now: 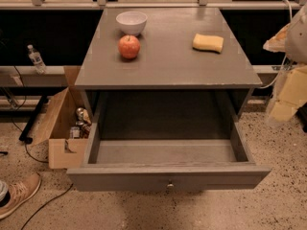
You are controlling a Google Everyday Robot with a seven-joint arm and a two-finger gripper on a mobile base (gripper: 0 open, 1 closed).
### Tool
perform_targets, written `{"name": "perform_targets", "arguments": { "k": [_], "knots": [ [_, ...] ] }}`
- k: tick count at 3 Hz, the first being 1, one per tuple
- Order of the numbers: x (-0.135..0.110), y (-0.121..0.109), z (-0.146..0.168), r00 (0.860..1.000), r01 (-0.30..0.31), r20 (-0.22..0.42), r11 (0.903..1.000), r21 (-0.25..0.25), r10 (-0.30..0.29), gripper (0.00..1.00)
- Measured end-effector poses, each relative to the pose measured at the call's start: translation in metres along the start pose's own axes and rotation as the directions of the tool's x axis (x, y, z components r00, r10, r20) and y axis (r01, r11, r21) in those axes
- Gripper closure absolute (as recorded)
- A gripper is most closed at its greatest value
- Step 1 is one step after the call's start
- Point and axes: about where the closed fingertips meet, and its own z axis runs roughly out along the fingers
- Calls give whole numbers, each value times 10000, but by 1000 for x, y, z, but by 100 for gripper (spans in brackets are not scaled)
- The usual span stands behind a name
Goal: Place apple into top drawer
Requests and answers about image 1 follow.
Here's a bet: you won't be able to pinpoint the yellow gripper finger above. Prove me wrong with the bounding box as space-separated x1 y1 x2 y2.
268 64 307 122
263 24 290 53

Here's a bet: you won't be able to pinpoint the red apple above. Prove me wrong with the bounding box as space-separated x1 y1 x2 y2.
118 35 141 59

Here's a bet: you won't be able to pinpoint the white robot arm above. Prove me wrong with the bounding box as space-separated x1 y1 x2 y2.
263 5 307 124

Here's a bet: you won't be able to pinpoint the open grey top drawer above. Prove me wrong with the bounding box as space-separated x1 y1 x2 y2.
67 90 271 192

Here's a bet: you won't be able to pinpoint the yellow sponge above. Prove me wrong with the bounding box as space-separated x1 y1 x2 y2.
193 34 224 53

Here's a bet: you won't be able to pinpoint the grey cabinet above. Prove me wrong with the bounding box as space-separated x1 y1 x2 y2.
74 7 264 120

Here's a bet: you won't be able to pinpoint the white bowl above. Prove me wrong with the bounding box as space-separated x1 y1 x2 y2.
116 11 148 36

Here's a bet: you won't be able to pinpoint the metal cans in box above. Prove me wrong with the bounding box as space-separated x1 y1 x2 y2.
70 107 92 139

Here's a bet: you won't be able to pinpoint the cardboard box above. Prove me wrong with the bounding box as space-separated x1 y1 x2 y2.
33 65 94 170

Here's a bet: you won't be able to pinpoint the clear plastic water bottle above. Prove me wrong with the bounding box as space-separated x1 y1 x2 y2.
27 44 46 74

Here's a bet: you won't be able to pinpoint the black table leg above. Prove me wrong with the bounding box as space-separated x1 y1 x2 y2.
19 95 48 144

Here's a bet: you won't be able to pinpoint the tan sneaker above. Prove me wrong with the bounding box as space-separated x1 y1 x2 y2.
0 172 41 219

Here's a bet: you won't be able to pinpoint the white hanging cable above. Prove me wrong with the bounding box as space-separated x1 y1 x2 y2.
257 0 294 90

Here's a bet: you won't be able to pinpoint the black floor cable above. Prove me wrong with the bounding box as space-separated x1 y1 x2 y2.
20 183 75 230

